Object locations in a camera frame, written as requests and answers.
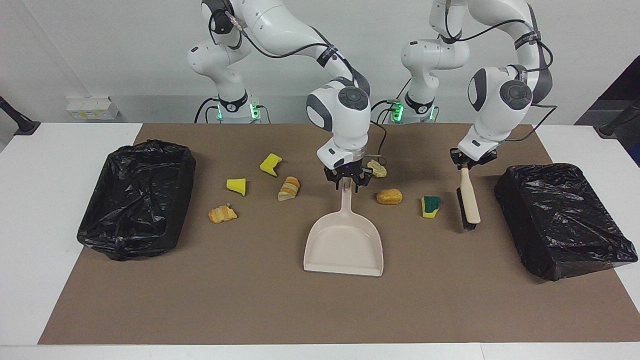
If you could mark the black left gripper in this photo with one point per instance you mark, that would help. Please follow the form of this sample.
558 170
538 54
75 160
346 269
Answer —
487 158

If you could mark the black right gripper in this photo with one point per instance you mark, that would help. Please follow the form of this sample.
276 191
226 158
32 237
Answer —
347 172

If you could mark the pale flaky bread piece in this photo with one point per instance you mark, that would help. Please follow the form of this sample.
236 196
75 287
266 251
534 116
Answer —
379 171

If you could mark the brown bread roll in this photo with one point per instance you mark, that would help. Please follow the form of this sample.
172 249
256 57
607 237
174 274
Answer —
389 196

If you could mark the green and yellow sponge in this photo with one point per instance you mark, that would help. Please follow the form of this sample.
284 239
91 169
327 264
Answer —
430 206

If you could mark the striped orange cream croissant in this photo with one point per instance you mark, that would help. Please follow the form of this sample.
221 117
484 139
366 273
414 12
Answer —
289 188

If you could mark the beige plastic dustpan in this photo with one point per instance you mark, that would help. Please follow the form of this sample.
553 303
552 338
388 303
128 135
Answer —
345 240

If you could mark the notched yellow sponge piece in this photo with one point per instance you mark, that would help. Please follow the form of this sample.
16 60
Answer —
270 164

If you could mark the yellow sponge wedge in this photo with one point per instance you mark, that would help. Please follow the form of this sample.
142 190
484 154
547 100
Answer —
236 186

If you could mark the orange croissant with broken end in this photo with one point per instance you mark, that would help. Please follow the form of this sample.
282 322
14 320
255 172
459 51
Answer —
222 214

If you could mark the bin wrapped in black bag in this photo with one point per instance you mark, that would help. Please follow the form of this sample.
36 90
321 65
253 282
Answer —
560 220

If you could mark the open bin with black bag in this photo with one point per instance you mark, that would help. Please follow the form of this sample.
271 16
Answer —
135 200

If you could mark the brown table mat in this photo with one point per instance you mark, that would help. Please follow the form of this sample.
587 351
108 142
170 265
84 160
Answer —
250 300

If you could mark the black camera stand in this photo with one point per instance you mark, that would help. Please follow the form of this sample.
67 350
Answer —
22 125
612 127

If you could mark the white wall socket box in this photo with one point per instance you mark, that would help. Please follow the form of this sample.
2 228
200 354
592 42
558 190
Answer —
92 107

